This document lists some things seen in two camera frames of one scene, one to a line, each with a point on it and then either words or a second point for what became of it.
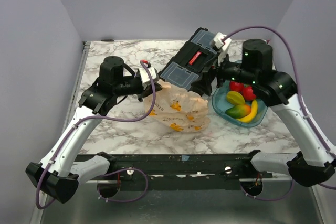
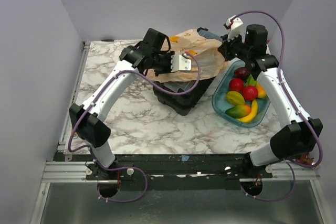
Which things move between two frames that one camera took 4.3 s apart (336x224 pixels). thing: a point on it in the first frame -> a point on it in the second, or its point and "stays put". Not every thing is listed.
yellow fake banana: x=253 y=110 stays put
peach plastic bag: x=183 y=110 -> x=209 y=51
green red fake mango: x=238 y=111 stays put
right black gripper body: x=209 y=75 -> x=233 y=48
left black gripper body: x=146 y=88 -> x=162 y=63
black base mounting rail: x=176 y=172 stays put
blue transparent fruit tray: x=220 y=104 stays put
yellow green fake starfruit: x=235 y=98 stays put
